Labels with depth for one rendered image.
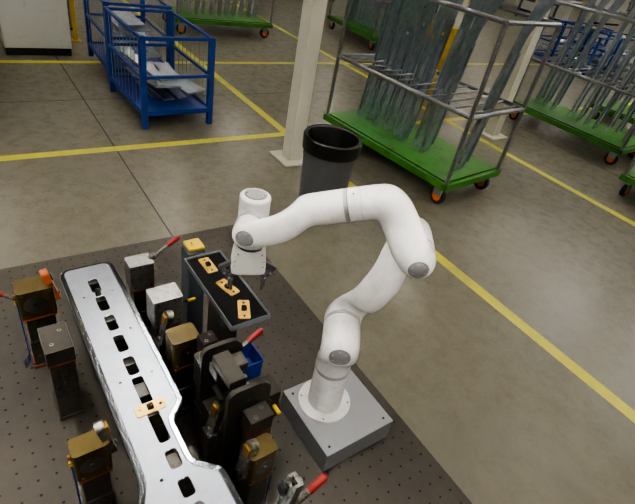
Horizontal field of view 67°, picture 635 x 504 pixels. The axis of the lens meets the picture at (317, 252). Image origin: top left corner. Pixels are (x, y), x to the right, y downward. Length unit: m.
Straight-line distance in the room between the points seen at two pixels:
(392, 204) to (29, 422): 1.38
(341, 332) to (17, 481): 1.07
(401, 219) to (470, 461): 1.89
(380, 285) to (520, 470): 1.86
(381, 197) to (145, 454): 0.91
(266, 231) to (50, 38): 6.80
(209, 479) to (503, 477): 1.89
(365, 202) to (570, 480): 2.28
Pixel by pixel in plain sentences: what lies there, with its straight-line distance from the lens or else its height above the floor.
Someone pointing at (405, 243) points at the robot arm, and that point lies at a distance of 1.23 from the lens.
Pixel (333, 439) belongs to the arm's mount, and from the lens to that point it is 1.73.
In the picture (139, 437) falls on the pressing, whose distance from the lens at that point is 1.46.
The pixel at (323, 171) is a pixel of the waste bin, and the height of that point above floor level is 0.49.
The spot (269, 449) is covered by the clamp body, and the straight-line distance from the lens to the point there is 1.35.
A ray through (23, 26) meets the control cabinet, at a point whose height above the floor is 0.37.
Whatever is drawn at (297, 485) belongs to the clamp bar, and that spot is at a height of 1.21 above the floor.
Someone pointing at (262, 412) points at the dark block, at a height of 1.12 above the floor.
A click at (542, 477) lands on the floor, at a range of 3.06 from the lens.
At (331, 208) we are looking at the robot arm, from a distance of 1.23.
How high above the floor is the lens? 2.22
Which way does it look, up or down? 35 degrees down
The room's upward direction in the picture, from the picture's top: 12 degrees clockwise
